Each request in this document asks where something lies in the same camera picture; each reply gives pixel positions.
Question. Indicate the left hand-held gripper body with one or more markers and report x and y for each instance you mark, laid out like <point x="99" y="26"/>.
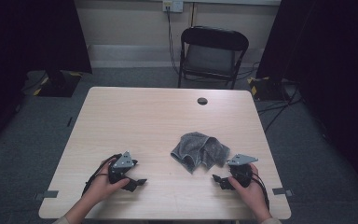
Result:
<point x="122" y="163"/>

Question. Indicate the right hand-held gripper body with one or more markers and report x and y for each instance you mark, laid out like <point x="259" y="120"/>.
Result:
<point x="241" y="171"/>

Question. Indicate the grey towel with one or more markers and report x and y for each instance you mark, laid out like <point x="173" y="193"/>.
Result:
<point x="199" y="152"/>

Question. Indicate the person's right hand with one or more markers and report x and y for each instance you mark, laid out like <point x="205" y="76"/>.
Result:
<point x="251" y="196"/>

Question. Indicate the person's left hand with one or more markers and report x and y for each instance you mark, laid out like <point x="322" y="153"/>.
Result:
<point x="104" y="186"/>

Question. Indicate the grey tape strip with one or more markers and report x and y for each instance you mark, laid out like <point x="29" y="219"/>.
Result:
<point x="48" y="194"/>
<point x="281" y="191"/>

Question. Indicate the black stand base yellow tape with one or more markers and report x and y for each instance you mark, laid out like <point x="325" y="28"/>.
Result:
<point x="59" y="85"/>
<point x="265" y="88"/>

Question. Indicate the black folding chair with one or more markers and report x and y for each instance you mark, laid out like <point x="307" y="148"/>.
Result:
<point x="213" y="56"/>

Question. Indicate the dark curtain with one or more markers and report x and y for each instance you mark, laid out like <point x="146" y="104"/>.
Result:
<point x="28" y="40"/>
<point x="332" y="62"/>

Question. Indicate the white wall socket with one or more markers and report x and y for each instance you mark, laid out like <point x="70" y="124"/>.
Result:
<point x="173" y="5"/>

